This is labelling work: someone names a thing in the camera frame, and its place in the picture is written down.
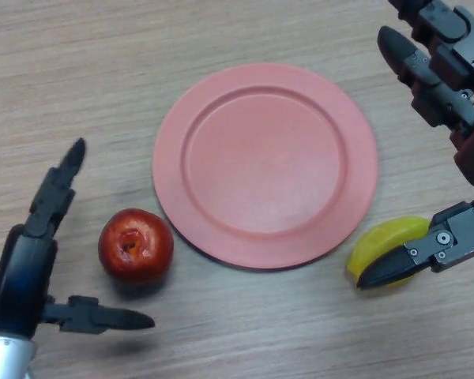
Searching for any red apple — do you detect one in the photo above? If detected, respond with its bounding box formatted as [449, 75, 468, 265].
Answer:
[97, 208, 175, 287]

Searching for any pink round plate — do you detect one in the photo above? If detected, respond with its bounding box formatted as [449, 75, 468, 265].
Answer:
[152, 62, 379, 271]

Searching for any yellow starfruit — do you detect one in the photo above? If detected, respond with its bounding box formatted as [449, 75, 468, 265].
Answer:
[346, 216, 431, 289]

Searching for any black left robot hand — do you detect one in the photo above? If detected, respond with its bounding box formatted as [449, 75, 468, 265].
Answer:
[0, 137, 156, 336]

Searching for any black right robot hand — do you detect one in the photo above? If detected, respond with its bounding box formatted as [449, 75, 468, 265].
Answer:
[356, 0, 474, 291]

